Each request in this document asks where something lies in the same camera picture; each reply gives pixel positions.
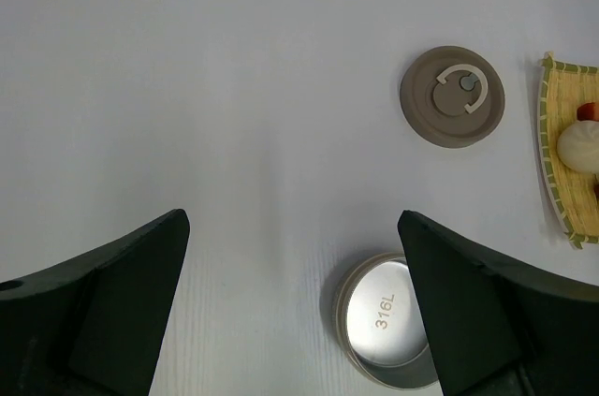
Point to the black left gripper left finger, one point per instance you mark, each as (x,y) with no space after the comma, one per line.
(94,324)

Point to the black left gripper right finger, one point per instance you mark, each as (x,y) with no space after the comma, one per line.
(497,325)

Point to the round steel lunch box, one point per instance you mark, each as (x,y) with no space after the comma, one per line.
(369,307)

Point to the taupe round lunch box lid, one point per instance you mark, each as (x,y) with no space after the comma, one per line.
(452,97)

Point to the white steamed bun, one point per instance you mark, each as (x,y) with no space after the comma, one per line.
(577,147)

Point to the red bacon piece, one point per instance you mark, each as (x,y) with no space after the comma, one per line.
(588,112)

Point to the woven bamboo tray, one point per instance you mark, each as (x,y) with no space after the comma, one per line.
(573,195)

